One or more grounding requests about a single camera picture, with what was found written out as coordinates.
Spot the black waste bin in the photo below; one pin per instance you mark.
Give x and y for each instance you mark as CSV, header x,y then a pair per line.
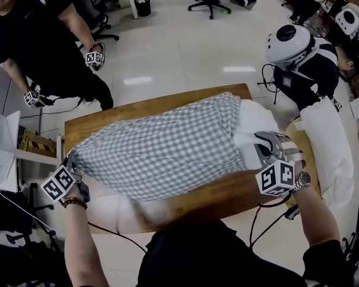
x,y
142,7

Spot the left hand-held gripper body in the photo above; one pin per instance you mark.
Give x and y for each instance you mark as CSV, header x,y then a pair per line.
x,y
58,182

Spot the white open box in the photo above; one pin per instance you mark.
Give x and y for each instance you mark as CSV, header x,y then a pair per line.
x,y
1,154

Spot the person's right hand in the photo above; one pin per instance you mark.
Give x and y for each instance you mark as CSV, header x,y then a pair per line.
x,y
288,146

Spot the person's left forearm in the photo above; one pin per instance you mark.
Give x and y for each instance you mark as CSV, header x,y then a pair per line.
x,y
80,244

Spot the white humanoid machine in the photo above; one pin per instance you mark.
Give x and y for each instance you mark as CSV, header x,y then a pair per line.
x,y
311,76

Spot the white round backpack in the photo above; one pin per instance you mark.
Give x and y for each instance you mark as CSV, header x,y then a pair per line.
x,y
347,19
285,42

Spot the grey checked pillowcase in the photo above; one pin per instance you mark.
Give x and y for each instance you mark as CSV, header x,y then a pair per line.
x,y
155,151

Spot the person's black clothing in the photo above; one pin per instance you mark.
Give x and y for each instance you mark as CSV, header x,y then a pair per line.
x,y
215,259

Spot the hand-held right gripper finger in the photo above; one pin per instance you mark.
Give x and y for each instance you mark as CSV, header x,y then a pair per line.
x,y
264,155
269,137

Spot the person's right forearm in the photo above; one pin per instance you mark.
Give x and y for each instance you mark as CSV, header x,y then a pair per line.
x,y
317,217

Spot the black mesh chair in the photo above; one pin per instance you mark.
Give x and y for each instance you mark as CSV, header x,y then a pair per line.
x,y
9,250

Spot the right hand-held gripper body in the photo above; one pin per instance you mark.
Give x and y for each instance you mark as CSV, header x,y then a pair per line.
x,y
275,178

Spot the white pillow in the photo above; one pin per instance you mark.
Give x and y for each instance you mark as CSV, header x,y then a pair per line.
x,y
326,142
254,121

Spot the yellow black striped box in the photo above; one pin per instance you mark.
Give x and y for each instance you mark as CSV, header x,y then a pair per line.
x,y
37,143

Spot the silver wristwatch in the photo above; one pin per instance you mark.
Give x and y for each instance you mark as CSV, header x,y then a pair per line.
x,y
302,181

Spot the white side table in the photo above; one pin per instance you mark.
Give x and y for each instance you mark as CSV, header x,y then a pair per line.
x,y
39,160

